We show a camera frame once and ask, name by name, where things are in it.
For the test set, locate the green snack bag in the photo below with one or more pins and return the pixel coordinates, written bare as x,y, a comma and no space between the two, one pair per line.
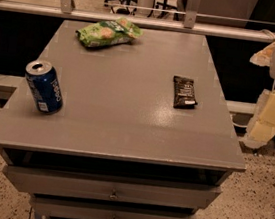
108,33

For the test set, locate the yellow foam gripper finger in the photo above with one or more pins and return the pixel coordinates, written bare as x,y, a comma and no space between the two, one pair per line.
261,127
263,57

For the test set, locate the middle grey drawer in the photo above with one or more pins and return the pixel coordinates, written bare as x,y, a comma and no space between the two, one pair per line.
82,210

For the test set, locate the blue pepsi can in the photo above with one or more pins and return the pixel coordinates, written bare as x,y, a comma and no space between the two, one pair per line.
42,79

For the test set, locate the top grey drawer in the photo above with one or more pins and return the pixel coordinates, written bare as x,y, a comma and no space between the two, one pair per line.
99,187

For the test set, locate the metal railing frame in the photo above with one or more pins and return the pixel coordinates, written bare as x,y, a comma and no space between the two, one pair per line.
246,19

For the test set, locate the black rxbar chocolate bar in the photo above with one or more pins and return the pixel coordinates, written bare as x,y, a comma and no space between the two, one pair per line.
184,96

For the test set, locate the grey drawer cabinet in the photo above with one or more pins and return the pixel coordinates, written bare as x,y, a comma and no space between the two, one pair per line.
118,118

